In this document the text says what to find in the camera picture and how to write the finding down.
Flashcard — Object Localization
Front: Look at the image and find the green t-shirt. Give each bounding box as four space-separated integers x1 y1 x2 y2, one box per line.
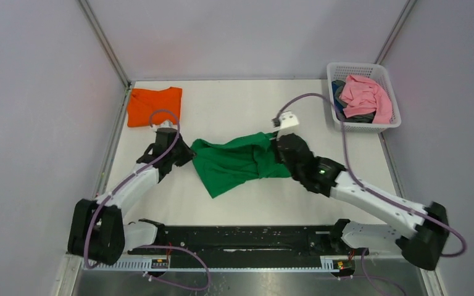
191 132 291 199

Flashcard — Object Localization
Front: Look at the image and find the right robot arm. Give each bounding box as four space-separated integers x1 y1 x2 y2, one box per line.
271 133 449 271

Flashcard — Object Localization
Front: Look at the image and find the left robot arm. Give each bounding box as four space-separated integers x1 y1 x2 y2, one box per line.
67 127 195 265

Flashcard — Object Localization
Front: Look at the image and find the orange folded t-shirt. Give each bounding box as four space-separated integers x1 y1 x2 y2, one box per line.
127 87 183 128

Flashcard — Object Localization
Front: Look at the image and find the blue t-shirt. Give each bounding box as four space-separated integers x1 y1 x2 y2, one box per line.
331 80 347 119

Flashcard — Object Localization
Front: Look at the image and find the dark grey t-shirt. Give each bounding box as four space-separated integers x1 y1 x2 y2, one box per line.
334 90 375 124

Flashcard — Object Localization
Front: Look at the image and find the pink t-shirt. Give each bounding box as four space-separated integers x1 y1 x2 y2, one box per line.
341 75 392 125

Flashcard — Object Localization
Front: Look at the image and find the white plastic laundry basket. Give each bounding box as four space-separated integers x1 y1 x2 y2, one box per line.
326 62 402 133

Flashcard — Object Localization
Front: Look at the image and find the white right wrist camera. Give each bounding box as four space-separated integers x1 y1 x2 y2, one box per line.
272 111 299 138

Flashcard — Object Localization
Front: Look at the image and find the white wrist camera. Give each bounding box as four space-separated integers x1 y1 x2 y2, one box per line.
151 120 176 132
272 111 299 138

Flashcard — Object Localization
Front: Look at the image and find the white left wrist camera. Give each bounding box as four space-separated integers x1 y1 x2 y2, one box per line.
151 120 176 132

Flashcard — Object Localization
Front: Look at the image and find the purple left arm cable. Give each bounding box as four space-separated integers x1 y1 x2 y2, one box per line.
82 109 214 292

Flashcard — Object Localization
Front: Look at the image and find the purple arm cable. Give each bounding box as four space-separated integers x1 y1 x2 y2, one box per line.
275 92 468 296
82 109 214 292

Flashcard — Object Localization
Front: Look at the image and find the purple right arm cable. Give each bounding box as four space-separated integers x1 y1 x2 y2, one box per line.
275 92 468 296

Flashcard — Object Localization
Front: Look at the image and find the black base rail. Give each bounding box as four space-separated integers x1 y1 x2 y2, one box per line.
129 224 363 269

